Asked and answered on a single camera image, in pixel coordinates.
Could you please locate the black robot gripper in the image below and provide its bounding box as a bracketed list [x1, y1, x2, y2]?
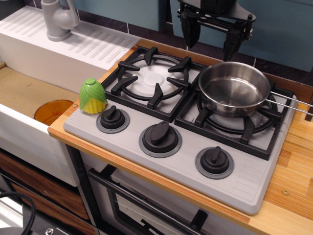
[178, 0, 256, 61]

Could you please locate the stainless steel pan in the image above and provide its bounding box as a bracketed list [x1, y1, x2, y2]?
[198, 62, 312, 118]

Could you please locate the toy corncob with green husk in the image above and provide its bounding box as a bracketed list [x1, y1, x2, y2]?
[79, 78, 108, 114]

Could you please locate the grey toy stove top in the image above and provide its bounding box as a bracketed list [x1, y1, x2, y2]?
[64, 47, 297, 214]

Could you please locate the black middle stove knob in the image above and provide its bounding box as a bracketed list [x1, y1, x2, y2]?
[139, 121, 182, 158]

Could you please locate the black stove knob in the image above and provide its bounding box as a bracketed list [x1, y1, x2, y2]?
[195, 146, 234, 180]
[96, 105, 130, 134]
[139, 121, 182, 158]

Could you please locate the black right stove knob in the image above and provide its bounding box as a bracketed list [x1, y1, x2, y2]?
[195, 146, 234, 180]

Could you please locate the black left stove knob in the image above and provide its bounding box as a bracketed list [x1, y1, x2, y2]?
[96, 105, 130, 134]

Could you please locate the black left burner grate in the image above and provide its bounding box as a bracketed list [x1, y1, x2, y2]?
[102, 47, 206, 122]

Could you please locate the black burner grate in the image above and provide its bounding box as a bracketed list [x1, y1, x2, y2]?
[102, 47, 206, 122]
[174, 67, 294, 161]

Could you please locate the white left burner disc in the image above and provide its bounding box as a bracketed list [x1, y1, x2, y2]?
[128, 64, 184, 97]

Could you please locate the black right burner grate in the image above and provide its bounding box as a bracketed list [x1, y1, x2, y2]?
[174, 67, 294, 161]

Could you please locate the grey toy faucet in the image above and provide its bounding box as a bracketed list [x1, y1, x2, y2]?
[41, 0, 79, 42]

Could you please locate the white toy sink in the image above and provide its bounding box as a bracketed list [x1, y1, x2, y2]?
[0, 6, 139, 187]

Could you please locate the orange sink drain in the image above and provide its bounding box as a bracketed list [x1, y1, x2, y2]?
[34, 99, 73, 126]

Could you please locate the toy oven door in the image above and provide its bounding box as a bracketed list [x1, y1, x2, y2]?
[80, 151, 255, 235]

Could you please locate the wooden drawer front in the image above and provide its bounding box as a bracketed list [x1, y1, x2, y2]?
[0, 149, 96, 235]

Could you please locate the black oven door handle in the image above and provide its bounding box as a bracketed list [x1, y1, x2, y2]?
[88, 165, 207, 235]

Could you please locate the black cable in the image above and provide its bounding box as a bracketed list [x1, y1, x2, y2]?
[0, 191, 37, 235]

